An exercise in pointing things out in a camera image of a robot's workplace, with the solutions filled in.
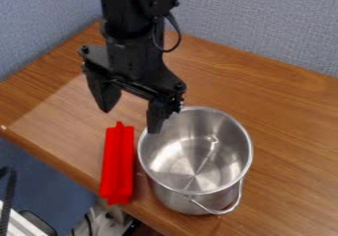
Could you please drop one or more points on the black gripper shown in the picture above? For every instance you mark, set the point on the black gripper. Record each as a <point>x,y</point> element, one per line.
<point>133,67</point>

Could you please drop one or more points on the red plastic block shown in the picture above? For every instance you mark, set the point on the red plastic block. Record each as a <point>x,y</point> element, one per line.
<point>117,181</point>

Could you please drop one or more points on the metal pot with handle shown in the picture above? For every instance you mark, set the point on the metal pot with handle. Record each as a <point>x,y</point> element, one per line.
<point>197,161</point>

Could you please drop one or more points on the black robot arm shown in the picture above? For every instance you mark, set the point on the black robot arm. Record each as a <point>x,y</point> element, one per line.
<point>137,19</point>

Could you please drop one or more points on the black white striped object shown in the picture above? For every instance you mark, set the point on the black white striped object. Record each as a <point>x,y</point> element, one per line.
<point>19,223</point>

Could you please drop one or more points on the white device under table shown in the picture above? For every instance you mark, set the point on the white device under table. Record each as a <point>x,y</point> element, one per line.
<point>106,220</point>

